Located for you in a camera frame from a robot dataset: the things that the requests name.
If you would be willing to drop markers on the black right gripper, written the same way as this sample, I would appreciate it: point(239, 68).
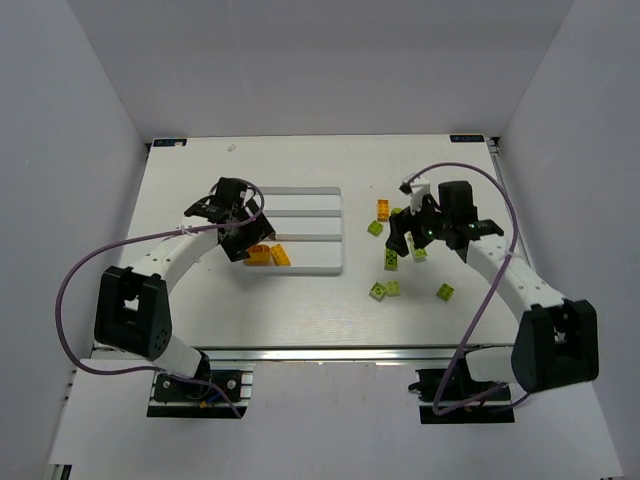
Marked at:
point(405, 228)

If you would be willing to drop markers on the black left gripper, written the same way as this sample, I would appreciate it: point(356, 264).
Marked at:
point(248, 235)

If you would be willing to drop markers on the orange lego brick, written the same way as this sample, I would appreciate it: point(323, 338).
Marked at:
point(383, 210)

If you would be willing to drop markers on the orange rounded lego piece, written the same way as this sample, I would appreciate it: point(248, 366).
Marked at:
point(259, 255)

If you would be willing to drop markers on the yellow lego brick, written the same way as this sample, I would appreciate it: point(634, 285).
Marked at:
point(280, 256)

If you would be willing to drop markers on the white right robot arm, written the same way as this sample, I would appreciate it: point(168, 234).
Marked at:
point(556, 343)

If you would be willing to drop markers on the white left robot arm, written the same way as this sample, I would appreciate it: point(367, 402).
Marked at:
point(133, 309)

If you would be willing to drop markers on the lime long lego brick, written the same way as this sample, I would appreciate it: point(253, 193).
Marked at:
point(391, 260)

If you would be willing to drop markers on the lime lego brick near gripper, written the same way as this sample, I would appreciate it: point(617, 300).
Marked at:
point(419, 254)

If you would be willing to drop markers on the lime square lego brick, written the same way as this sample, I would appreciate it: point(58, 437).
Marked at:
point(375, 228)

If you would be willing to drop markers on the lime small lego brick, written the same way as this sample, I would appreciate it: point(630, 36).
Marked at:
point(393, 288)

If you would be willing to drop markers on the lime round-stud lego brick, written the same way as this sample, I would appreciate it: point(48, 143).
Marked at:
point(378, 291)

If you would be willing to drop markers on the lime lego brick far right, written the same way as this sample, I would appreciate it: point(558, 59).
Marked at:
point(445, 292)

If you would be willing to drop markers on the white three-compartment tray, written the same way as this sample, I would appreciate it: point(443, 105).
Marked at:
point(308, 224)

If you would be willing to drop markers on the blue left corner label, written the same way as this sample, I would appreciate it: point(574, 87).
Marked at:
point(169, 142)

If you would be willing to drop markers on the blue corner label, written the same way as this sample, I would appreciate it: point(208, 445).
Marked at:
point(467, 138)
point(169, 142)

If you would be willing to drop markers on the blue right corner label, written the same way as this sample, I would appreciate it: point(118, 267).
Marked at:
point(467, 138)

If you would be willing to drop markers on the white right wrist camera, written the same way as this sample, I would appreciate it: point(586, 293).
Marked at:
point(416, 187)

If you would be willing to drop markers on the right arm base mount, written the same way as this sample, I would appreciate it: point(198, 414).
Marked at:
point(495, 409)

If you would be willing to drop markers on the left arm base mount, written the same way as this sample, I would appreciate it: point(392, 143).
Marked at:
point(222, 392)

